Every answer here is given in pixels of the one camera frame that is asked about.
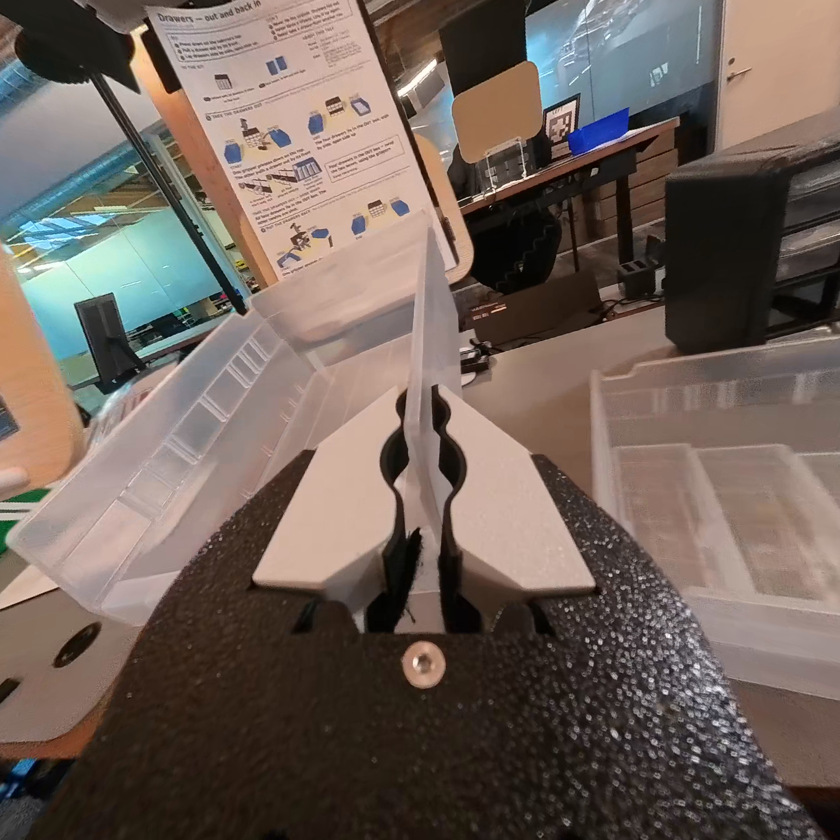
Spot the black drawer cabinet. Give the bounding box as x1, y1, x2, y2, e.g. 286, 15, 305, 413
664, 141, 840, 355

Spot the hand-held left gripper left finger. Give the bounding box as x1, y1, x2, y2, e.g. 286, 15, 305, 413
251, 385, 422, 635

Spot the black pole stand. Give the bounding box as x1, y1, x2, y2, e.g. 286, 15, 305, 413
16, 0, 252, 317

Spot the black ridged object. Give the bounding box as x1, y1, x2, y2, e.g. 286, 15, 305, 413
471, 215, 560, 296

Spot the set of clear cabinet drawers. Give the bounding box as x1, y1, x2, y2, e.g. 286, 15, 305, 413
777, 167, 840, 329

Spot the beige rounded panel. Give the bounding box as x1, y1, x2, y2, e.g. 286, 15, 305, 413
451, 60, 543, 165

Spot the green white mat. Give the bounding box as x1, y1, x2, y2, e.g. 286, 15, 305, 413
0, 487, 52, 560

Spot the white perforated plate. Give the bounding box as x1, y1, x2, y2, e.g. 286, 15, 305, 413
0, 587, 135, 746

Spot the black charger dock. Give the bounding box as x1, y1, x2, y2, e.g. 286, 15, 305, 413
617, 258, 662, 298

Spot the blue plastic bin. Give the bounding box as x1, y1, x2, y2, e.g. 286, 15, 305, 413
567, 108, 631, 156

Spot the black monitor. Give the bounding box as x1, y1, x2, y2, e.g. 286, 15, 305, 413
73, 293, 147, 396

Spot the printed instruction sheet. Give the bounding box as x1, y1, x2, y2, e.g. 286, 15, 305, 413
141, 0, 435, 284

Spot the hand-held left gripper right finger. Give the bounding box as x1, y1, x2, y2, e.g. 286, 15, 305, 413
433, 385, 597, 635

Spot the large clear plastic bin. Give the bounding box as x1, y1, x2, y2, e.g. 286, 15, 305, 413
7, 307, 463, 626
589, 338, 840, 700

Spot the black white marker card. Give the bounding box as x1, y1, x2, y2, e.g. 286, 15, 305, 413
541, 93, 582, 161

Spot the wooden standing desk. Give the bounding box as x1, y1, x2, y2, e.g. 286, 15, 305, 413
458, 117, 681, 273

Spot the white door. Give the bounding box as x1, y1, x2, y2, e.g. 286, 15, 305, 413
714, 0, 840, 153

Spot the light wooden board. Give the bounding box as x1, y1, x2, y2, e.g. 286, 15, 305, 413
131, 0, 478, 291
0, 248, 88, 490

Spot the black box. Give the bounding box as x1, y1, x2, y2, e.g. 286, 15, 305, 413
468, 271, 602, 350

